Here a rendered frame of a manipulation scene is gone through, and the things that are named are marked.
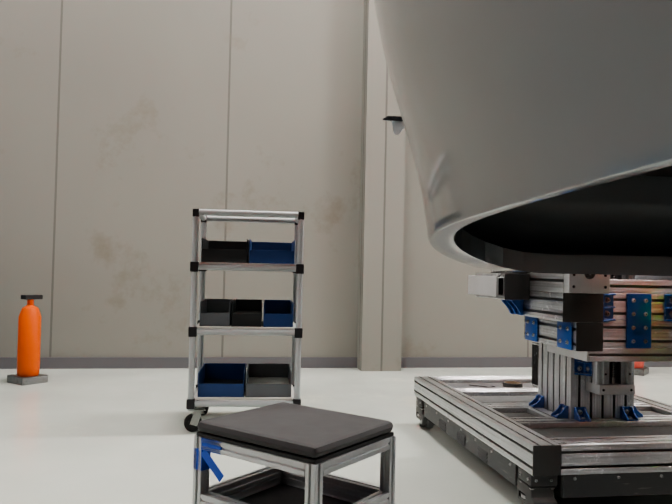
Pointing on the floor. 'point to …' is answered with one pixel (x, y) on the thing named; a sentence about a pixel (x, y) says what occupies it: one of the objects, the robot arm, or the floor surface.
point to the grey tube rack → (244, 316)
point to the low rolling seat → (293, 456)
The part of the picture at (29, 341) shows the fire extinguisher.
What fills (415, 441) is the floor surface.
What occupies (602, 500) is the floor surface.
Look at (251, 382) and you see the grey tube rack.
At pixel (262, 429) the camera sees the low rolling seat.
